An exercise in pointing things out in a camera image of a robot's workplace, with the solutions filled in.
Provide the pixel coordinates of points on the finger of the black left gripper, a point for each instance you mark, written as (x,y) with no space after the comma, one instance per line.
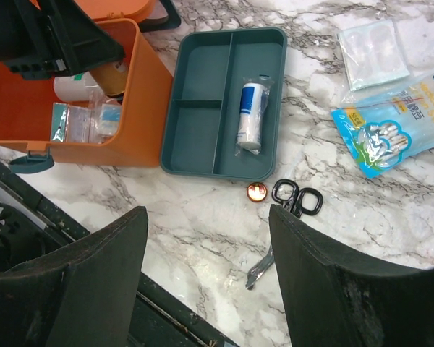
(59,39)

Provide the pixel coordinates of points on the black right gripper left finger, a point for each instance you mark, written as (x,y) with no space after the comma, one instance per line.
(82,294)

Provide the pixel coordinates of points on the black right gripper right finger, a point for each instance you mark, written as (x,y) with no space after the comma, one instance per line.
(334,295)

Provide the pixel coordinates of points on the brown medicine bottle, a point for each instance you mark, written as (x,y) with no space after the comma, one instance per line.
(112,79)

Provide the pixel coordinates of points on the teal-header small packet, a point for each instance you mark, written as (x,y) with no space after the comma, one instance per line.
(60,113)

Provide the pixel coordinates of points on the alcohol pad packets bag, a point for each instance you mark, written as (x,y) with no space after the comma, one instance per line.
(96,122)

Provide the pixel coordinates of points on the orange medicine kit box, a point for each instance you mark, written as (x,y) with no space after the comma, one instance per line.
(26,103)

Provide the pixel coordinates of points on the white plastic bottle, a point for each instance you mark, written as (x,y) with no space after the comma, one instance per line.
(76,88)

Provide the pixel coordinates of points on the small round orange tin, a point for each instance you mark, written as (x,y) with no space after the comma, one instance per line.
(257,192)

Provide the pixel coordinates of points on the teal divided tray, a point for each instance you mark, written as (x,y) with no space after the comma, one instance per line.
(200,136)

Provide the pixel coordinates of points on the clear gauze pad packet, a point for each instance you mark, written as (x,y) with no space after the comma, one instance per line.
(372,55)

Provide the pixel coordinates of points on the black-handled scissors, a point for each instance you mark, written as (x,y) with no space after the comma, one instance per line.
(288,194)

